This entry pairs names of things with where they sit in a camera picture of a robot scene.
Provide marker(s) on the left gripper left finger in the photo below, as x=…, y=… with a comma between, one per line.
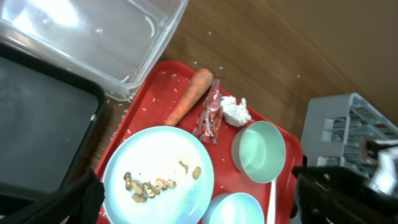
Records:
x=79, y=202

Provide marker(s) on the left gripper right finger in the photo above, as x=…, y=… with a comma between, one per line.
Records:
x=333, y=194

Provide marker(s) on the white plastic spoon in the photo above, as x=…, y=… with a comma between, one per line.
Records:
x=272, y=204

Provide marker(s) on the green bowl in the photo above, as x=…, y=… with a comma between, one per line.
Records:
x=259, y=151

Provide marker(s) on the light blue bowl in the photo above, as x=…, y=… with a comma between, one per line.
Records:
x=234, y=208

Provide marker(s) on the white tissue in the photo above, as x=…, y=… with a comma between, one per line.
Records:
x=235, y=114

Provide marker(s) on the grey dishwasher rack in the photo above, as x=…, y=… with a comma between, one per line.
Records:
x=334, y=128

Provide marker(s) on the peanut scraps on plate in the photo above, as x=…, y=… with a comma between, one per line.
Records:
x=148, y=190

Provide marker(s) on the light blue plate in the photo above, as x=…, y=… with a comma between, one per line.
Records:
x=161, y=152

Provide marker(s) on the black tray bin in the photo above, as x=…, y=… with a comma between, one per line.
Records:
x=47, y=117

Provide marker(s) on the red snack wrapper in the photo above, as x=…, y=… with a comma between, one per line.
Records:
x=209, y=121

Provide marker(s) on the red serving tray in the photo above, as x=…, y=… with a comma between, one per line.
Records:
x=244, y=175

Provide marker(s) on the clear plastic bin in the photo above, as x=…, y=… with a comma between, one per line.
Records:
x=114, y=43

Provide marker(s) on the orange carrot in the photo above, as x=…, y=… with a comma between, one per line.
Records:
x=200, y=82

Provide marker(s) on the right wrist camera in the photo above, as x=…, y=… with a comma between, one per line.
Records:
x=381, y=155

